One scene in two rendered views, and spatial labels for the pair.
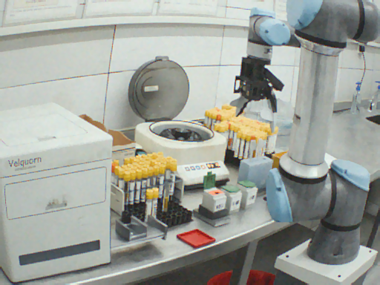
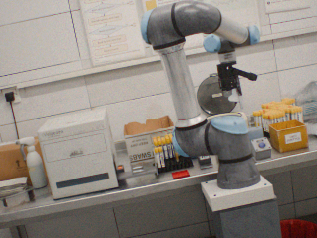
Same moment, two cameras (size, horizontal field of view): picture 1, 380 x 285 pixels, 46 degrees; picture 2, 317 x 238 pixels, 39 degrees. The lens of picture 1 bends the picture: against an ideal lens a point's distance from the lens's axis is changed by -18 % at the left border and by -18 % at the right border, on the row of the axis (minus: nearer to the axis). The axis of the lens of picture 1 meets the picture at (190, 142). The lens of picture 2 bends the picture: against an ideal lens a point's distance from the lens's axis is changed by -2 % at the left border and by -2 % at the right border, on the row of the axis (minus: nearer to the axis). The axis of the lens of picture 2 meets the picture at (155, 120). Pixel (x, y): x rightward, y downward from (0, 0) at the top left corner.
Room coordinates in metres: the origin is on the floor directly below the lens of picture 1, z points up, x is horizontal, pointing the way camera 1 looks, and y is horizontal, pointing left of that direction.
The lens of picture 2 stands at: (-0.24, -1.21, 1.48)
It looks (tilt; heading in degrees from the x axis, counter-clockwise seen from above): 11 degrees down; 43
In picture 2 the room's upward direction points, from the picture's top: 11 degrees counter-clockwise
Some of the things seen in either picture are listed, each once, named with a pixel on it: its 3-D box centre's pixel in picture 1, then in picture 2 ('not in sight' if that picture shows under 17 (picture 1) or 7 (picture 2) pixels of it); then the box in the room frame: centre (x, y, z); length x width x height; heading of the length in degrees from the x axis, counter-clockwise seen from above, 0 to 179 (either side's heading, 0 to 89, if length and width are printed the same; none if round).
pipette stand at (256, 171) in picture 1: (254, 176); (251, 140); (1.46, -0.20, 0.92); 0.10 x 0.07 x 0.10; 129
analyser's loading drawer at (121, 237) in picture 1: (123, 233); (132, 171); (1.01, 0.12, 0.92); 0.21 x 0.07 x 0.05; 134
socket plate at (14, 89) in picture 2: not in sight; (11, 95); (1.03, 0.95, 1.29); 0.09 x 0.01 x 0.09; 134
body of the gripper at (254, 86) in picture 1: (254, 77); (228, 76); (1.42, -0.15, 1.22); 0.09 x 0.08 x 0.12; 131
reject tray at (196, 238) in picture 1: (196, 237); (180, 174); (1.12, -0.04, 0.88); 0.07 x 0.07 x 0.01; 44
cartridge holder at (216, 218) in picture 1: (211, 212); (204, 161); (1.25, -0.08, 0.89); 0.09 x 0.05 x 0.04; 42
